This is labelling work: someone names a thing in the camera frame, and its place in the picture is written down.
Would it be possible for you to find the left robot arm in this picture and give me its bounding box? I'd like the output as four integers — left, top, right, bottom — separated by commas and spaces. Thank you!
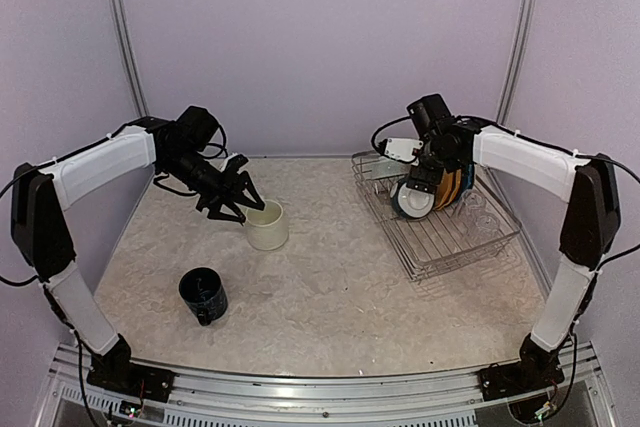
5, 106, 265, 392

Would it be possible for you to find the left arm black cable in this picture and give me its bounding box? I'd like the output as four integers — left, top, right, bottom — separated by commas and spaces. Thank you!
199, 121, 229, 161

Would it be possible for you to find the dark blue ceramic mug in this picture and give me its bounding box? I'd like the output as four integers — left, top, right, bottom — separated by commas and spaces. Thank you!
178, 267, 228, 326

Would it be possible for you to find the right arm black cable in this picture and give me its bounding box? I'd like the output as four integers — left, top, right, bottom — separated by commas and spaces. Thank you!
370, 115, 416, 153

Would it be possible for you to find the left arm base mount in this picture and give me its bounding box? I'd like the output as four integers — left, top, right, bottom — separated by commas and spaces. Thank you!
87, 335, 175, 403

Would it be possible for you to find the front aluminium rail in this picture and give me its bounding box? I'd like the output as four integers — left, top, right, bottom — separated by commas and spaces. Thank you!
32, 344, 617, 426

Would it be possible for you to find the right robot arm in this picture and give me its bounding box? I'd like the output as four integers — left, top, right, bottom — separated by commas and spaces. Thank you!
407, 94, 621, 391

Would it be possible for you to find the yellow polka dot plate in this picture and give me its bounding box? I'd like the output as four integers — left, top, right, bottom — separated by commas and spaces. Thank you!
433, 172, 455, 210
446, 169, 463, 206

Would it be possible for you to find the right aluminium frame post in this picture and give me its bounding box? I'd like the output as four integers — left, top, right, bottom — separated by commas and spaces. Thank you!
496, 0, 536, 124

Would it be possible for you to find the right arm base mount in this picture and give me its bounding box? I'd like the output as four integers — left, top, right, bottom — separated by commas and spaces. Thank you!
478, 335, 565, 401

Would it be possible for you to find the clear glass tumbler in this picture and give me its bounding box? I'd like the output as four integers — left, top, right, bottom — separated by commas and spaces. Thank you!
459, 191, 500, 244

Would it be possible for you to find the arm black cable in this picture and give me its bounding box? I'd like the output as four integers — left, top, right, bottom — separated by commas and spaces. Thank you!
370, 115, 416, 153
199, 121, 229, 161

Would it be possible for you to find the dark bowl white inside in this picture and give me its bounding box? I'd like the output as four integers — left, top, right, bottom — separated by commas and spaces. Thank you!
390, 179, 435, 221

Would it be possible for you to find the left aluminium frame post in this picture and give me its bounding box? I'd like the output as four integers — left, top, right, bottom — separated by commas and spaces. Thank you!
108, 0, 149, 117

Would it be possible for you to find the metal wire dish rack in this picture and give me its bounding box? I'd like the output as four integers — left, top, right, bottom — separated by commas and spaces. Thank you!
351, 151, 521, 281

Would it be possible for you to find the aluminium frame post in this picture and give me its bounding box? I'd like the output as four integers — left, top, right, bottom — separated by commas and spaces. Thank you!
108, 0, 149, 117
496, 0, 536, 124

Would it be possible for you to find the blue polka dot plate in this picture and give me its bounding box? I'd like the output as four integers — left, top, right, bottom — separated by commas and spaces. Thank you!
455, 163, 475, 201

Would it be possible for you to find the white ribbed ceramic mug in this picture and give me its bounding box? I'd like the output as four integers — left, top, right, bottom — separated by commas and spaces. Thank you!
246, 200, 289, 251

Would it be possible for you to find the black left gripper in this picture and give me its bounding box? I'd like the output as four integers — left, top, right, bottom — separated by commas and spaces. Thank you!
161, 148, 265, 222

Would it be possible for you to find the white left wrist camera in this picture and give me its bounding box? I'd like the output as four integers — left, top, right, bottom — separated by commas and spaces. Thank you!
219, 153, 242, 172

